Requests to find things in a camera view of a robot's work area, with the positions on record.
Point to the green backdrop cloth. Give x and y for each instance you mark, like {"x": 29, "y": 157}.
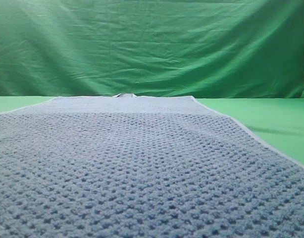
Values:
{"x": 200, "y": 48}

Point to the white towel label tag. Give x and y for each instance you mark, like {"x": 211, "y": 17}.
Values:
{"x": 125, "y": 95}

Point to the blue waffle-weave towel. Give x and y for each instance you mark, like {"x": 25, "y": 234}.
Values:
{"x": 144, "y": 167}

